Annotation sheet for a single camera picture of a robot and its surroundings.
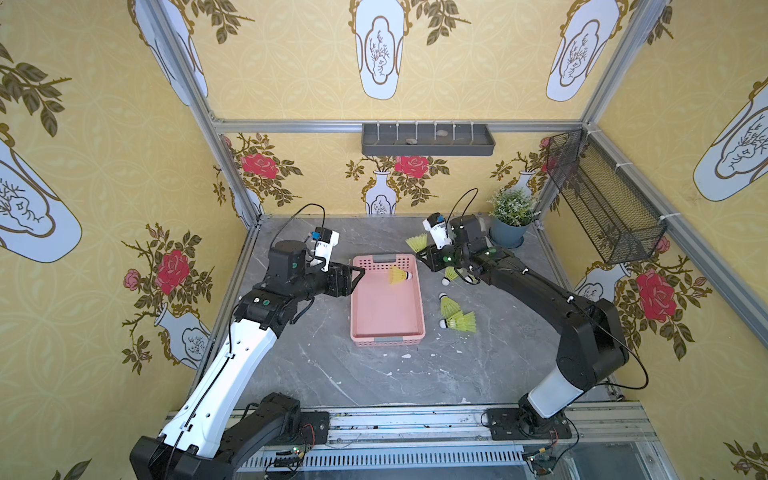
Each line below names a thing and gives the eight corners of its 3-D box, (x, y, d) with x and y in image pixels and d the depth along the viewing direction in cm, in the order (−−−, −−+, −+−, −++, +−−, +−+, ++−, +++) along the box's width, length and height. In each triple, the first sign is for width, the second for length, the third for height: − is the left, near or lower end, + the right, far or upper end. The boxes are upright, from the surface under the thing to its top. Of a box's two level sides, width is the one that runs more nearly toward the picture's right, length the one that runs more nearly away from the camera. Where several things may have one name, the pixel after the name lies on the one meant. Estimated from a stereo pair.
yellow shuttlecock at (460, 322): (439, 333, 91) (441, 327, 88) (437, 318, 95) (439, 311, 91) (474, 333, 91) (477, 327, 88) (471, 318, 95) (474, 311, 91)
